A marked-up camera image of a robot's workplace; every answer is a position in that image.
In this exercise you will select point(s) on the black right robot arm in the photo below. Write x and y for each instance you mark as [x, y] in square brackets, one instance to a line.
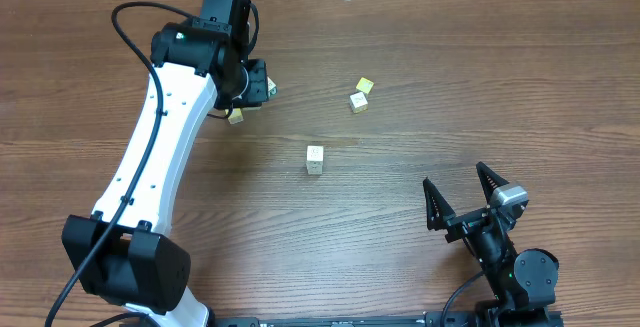
[523, 283]

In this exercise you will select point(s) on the scissors picture wooden block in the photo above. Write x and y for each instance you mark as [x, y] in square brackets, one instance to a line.
[358, 102]

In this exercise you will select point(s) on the letter B wooden block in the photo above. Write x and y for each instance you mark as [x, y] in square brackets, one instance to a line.
[314, 167]

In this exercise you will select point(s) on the letter A wooden block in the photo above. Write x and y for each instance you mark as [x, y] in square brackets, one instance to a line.
[272, 87]

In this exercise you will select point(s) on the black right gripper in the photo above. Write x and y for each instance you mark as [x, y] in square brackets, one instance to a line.
[442, 216]

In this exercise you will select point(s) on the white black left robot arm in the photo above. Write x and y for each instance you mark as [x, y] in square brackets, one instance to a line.
[201, 67]

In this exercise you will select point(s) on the red letter wooden block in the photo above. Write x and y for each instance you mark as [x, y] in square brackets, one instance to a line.
[315, 154]

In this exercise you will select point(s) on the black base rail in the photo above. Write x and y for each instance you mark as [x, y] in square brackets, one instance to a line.
[340, 322]

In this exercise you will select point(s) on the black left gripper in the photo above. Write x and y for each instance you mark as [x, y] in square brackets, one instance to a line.
[256, 86]

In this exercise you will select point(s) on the yellow topped acorn block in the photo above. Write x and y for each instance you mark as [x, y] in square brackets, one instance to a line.
[365, 85]

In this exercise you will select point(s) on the yellow block far left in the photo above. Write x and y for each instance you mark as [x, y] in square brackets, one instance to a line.
[236, 117]

